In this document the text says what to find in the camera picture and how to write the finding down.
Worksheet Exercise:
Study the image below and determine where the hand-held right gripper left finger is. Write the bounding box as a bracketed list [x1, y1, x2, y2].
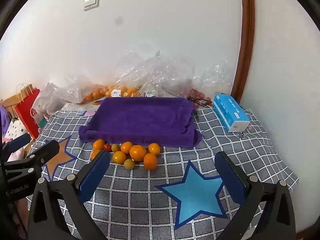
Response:
[27, 150, 111, 240]

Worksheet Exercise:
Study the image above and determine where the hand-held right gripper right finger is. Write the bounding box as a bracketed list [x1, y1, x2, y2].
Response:
[214, 151, 297, 240]

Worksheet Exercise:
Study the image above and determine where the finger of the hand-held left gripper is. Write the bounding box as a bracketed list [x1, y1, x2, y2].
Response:
[4, 139, 60, 183]
[1, 133, 31, 157]

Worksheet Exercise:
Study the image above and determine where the large orange mandarin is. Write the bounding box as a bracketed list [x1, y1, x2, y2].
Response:
[129, 145, 147, 162]

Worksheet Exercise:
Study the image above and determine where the oval orange mandarin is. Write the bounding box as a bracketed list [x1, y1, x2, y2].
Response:
[143, 153, 158, 171]

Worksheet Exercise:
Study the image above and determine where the purple towel-covered tray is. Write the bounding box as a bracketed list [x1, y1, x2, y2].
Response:
[78, 96, 203, 148]

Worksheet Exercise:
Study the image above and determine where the white dotted plush toy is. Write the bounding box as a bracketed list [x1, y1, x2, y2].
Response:
[4, 117, 28, 143]

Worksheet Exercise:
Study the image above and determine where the red paper bag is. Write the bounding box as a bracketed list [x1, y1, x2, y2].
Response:
[14, 88, 42, 140]

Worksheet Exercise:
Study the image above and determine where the purple plush cloth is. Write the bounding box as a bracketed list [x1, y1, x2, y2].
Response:
[0, 105, 10, 135]

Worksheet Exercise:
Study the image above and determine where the white red-print shopping bag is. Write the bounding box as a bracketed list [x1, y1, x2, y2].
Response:
[32, 99, 49, 130]

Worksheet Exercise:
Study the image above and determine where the brown paper bag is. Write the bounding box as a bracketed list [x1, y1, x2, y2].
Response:
[16, 82, 35, 103]

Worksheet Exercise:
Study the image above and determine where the white translucent plastic bag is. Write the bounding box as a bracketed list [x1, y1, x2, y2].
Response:
[31, 82, 68, 117]

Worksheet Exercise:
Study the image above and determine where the blue tissue pack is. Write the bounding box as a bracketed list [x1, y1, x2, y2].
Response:
[212, 93, 251, 133]

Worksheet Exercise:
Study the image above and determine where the labelled clear bag of mandarins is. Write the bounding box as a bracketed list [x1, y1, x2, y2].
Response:
[100, 80, 143, 98]

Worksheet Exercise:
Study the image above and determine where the large crumpled clear plastic bag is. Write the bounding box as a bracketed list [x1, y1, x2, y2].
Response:
[114, 50, 235, 99]

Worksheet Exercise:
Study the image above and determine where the black cord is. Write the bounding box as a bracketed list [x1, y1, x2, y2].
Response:
[189, 98, 213, 108]

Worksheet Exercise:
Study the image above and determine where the brown wooden door frame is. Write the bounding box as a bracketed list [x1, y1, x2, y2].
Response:
[231, 0, 255, 104]

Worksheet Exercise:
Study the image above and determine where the white light switch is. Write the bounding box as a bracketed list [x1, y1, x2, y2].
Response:
[83, 0, 100, 11]

